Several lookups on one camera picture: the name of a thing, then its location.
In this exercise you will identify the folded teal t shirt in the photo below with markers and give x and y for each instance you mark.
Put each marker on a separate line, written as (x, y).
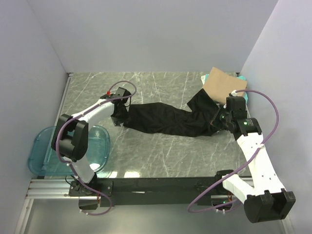
(245, 94)

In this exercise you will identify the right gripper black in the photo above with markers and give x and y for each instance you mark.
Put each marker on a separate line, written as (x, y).
(224, 127)

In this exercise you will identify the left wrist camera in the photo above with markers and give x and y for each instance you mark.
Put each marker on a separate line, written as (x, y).
(120, 93)

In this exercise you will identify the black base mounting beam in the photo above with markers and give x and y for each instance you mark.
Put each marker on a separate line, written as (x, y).
(213, 197)

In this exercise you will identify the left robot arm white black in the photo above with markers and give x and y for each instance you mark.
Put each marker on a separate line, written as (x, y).
(70, 139)

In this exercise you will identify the blue transparent plastic bin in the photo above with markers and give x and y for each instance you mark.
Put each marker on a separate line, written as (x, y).
(43, 160)

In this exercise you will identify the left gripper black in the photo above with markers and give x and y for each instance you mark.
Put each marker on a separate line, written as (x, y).
(117, 121)

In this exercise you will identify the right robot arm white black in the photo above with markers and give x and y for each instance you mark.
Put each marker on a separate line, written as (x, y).
(267, 199)

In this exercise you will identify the black t shirt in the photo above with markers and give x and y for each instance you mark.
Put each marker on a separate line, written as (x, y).
(158, 117)

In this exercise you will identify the folded tan t shirt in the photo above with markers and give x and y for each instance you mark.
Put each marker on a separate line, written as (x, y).
(219, 85)

